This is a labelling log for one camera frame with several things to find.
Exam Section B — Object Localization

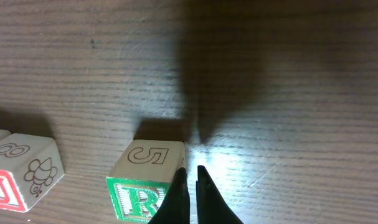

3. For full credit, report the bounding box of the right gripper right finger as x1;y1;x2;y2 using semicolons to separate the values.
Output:
196;166;243;224

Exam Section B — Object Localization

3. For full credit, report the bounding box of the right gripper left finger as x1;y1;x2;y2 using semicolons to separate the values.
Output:
148;167;190;224

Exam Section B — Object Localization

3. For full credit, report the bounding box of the red U block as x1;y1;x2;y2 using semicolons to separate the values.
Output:
0;133;65;213

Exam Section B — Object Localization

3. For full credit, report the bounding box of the green R block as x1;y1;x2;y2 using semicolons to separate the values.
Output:
106;139;186;223

